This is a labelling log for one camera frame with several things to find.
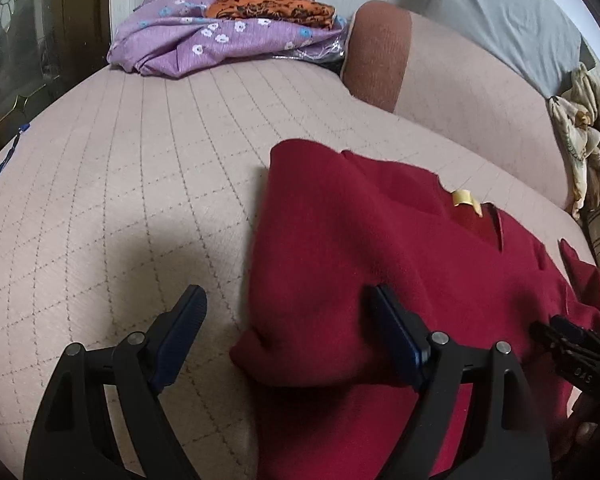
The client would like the red knit sweater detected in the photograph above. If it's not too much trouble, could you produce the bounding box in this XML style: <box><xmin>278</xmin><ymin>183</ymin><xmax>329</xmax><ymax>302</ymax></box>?
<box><xmin>229</xmin><ymin>138</ymin><xmax>600</xmax><ymax>480</ymax></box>

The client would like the blue lanyard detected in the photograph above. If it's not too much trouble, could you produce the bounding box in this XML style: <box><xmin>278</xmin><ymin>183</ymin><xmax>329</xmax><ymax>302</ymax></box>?
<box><xmin>0</xmin><ymin>122</ymin><xmax>31</xmax><ymax>202</ymax></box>

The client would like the pink bolster with brown end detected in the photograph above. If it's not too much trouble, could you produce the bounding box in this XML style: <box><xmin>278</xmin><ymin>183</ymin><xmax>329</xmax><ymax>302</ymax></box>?
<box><xmin>341</xmin><ymin>0</ymin><xmax>581</xmax><ymax>211</ymax></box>

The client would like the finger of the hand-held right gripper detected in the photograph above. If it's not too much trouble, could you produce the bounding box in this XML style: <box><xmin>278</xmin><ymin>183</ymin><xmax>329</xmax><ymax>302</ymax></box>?
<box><xmin>551</xmin><ymin>314</ymin><xmax>600</xmax><ymax>356</ymax></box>
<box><xmin>529</xmin><ymin>322</ymin><xmax>598</xmax><ymax>383</ymax></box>

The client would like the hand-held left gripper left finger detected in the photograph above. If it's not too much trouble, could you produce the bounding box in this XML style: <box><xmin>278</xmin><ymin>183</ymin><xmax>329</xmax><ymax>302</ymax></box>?
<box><xmin>22</xmin><ymin>284</ymin><xmax>209</xmax><ymax>480</ymax></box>

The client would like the person's right hand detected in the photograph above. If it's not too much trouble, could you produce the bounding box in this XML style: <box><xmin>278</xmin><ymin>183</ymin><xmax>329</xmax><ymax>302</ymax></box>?
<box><xmin>550</xmin><ymin>394</ymin><xmax>600</xmax><ymax>467</ymax></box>

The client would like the grey pillow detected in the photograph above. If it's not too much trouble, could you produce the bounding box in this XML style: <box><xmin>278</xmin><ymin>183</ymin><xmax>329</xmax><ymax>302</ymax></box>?
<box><xmin>425</xmin><ymin>0</ymin><xmax>600</xmax><ymax>98</ymax></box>

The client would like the pink quilted bed cover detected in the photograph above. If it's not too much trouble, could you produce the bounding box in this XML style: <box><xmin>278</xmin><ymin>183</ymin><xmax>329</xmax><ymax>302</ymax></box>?
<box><xmin>0</xmin><ymin>55</ymin><xmax>598</xmax><ymax>480</ymax></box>

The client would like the orange black patterned cloth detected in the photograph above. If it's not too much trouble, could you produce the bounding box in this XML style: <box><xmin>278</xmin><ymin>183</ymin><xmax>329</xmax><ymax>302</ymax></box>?
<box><xmin>205</xmin><ymin>0</ymin><xmax>337</xmax><ymax>29</ymax></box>

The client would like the wooden glass door cabinet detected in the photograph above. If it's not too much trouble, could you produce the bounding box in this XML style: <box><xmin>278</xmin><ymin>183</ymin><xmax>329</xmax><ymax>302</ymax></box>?
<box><xmin>0</xmin><ymin>0</ymin><xmax>112</xmax><ymax>173</ymax></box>

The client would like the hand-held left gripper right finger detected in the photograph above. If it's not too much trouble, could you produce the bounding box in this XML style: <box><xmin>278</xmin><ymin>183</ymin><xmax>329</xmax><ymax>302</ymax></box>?
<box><xmin>367</xmin><ymin>285</ymin><xmax>554</xmax><ymax>480</ymax></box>

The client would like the cream floral blanket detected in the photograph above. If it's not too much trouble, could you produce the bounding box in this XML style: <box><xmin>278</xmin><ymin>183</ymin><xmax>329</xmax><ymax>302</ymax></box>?
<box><xmin>547</xmin><ymin>62</ymin><xmax>600</xmax><ymax>221</ymax></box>

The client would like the purple floral cloth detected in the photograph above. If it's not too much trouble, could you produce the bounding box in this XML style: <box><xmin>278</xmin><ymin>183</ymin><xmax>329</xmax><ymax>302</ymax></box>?
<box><xmin>107</xmin><ymin>0</ymin><xmax>350</xmax><ymax>78</ymax></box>

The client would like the clear plastic bag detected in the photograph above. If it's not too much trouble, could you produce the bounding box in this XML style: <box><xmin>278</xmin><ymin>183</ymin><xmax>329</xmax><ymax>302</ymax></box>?
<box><xmin>272</xmin><ymin>34</ymin><xmax>352</xmax><ymax>70</ymax></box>

